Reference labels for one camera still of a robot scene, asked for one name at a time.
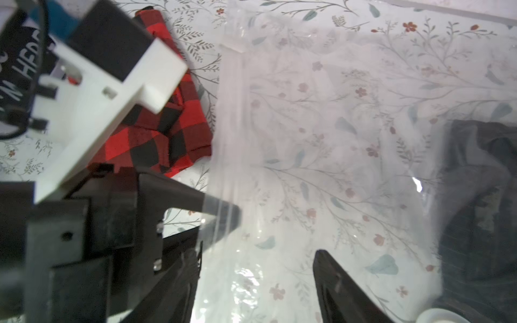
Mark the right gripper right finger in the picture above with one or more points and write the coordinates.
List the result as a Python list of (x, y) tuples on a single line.
[(341, 300)]

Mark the red black plaid shirt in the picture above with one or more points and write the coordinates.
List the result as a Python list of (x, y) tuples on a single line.
[(168, 142)]

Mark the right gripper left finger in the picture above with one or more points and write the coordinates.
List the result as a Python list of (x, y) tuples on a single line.
[(172, 302)]

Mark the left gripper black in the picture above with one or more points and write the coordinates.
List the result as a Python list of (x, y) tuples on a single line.
[(94, 251)]

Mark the clear plastic vacuum bag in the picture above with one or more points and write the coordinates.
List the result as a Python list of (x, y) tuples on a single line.
[(330, 136)]

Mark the white vacuum bag valve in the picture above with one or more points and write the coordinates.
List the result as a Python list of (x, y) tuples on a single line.
[(438, 315)]

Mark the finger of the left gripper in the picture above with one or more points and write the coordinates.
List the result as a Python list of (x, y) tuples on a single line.
[(159, 194)]

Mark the dark grey shirt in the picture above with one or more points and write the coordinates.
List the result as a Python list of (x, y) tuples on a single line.
[(477, 209)]

